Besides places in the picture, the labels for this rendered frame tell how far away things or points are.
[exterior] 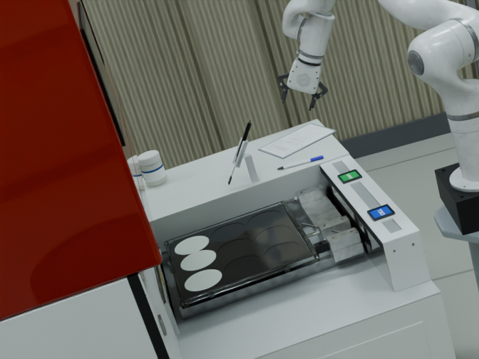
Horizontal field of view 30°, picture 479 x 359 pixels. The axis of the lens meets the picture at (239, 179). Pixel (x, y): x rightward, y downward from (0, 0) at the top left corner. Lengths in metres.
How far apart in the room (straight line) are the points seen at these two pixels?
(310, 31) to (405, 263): 0.98
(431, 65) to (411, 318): 0.60
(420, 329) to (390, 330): 0.07
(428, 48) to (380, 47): 2.63
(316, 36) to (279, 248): 0.80
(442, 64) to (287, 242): 0.61
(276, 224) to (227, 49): 2.22
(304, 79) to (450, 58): 0.81
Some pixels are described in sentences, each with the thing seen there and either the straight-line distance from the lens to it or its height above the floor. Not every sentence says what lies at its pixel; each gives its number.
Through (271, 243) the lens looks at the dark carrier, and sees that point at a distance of 2.38.
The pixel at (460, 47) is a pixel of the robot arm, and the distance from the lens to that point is 2.24.
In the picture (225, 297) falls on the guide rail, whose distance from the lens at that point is 2.32.
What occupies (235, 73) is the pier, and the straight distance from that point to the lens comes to 4.62.
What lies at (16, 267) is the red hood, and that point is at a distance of 1.72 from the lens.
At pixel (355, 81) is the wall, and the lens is 4.86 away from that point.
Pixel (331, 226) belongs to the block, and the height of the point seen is 0.91.
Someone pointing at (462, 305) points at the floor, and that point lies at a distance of 3.57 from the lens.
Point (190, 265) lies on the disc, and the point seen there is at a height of 0.90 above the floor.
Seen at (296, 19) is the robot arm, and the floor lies 1.29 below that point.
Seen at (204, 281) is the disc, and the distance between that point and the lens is 2.30.
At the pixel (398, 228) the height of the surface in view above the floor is 0.96.
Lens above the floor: 1.99
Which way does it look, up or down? 23 degrees down
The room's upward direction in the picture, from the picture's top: 17 degrees counter-clockwise
